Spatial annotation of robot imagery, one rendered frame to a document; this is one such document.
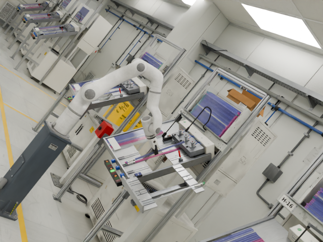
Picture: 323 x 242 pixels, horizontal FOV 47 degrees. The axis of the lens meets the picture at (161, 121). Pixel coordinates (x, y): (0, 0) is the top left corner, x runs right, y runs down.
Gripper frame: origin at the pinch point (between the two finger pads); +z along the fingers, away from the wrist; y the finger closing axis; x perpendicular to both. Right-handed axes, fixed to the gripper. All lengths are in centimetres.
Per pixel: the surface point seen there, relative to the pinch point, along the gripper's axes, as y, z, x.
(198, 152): -6.0, 14.4, -33.0
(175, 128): 43, 18, -36
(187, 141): 8.9, 11.5, -31.4
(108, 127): 90, 17, 15
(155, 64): 150, -1, -68
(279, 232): -99, 22, -36
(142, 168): 0.9, 9.9, 14.0
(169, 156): 4.5, 14.3, -11.7
